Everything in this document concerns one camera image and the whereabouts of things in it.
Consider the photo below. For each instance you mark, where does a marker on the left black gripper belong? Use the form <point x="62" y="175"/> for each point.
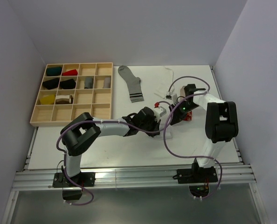
<point x="156" y="124"/>

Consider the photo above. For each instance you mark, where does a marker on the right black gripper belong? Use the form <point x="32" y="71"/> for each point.
<point x="176" y="116"/>

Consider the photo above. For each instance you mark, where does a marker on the white striped sock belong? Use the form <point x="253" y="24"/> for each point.
<point x="169" y="134"/>

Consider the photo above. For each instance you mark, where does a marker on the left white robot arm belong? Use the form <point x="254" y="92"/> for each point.
<point x="76" y="137"/>

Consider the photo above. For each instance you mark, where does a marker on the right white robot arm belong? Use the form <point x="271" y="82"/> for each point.
<point x="221" y="123"/>

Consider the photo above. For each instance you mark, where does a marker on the beige red reindeer sock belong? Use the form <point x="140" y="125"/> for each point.
<point x="182" y="92"/>

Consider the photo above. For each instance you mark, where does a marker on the plain white sock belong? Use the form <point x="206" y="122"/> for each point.
<point x="166" y="77"/>

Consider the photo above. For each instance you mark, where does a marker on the grey striped sock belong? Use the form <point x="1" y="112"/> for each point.
<point x="133" y="84"/>

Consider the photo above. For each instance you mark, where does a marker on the light grey rolled sock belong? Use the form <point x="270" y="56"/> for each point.
<point x="107" y="83"/>

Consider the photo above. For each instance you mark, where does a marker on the white brown rolled sock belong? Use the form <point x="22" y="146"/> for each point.
<point x="63" y="99"/>

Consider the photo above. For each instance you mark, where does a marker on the black rolled sock right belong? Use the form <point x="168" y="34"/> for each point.
<point x="67" y="84"/>

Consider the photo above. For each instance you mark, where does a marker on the black rolled sock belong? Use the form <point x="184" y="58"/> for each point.
<point x="67" y="84"/>
<point x="51" y="84"/>

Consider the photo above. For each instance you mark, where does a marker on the wooden compartment tray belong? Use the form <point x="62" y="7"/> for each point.
<point x="96" y="101"/>

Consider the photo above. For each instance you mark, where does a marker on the red rolled sock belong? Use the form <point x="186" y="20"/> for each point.
<point x="73" y="72"/>

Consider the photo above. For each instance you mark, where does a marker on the yellow rolled sock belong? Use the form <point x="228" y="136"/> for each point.
<point x="47" y="100"/>

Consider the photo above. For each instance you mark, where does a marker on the black rolled sock left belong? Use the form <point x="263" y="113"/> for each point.
<point x="51" y="84"/>

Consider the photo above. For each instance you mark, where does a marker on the dark green rolled sock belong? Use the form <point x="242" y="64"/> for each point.
<point x="53" y="71"/>

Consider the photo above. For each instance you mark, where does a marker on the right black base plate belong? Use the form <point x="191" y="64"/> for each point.
<point x="184" y="176"/>

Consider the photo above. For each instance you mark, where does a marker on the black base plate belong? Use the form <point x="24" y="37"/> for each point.
<point x="86" y="179"/>
<point x="184" y="176"/>

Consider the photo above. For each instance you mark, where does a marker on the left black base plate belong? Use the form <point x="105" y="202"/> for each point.
<point x="86" y="179"/>

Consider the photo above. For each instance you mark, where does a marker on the aluminium mounting rail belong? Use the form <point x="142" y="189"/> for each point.
<point x="130" y="177"/>

